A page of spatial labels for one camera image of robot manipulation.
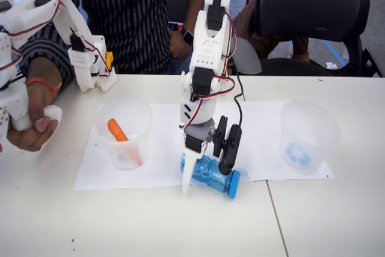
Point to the blue plastic bottle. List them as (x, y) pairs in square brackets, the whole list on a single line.
[(213, 175)]

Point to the white leader robot arm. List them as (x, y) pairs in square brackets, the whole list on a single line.
[(72, 22)]

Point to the white follower robot arm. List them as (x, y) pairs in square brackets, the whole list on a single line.
[(207, 43)]

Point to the person's left forearm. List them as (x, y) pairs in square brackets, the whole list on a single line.
[(197, 7)]

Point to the person's right forearm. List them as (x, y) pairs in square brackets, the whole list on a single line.
[(45, 67)]

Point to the orange carrot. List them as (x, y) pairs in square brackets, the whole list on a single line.
[(115, 129)]

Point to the person's left hand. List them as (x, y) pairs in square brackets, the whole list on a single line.
[(177, 46)]

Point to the person's right hand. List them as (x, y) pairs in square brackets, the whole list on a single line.
[(25, 139)]

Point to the black webcam on gripper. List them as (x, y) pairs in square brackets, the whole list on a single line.
[(228, 145)]

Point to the plain white paper sheet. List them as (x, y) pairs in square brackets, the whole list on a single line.
[(162, 148)]

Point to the clear plastic cup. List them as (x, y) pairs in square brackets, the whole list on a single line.
[(138, 118)]

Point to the grey chair armrest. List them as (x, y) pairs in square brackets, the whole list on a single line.
[(248, 56)]

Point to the black smartwatch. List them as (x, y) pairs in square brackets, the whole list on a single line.
[(187, 35)]

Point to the red white small box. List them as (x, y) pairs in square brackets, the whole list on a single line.
[(174, 26)]

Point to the clear cup with blue symbol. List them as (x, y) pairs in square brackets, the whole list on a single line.
[(309, 136)]

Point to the yellow table clamp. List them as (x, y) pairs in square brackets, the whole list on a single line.
[(109, 60)]

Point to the person in striped shirt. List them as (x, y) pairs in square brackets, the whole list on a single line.
[(129, 13)]

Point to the white crumpled paper scrap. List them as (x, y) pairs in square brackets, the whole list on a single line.
[(331, 65)]

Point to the black mesh office chair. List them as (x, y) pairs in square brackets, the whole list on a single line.
[(312, 7)]

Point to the grey device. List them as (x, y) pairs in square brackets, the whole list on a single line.
[(4, 1)]

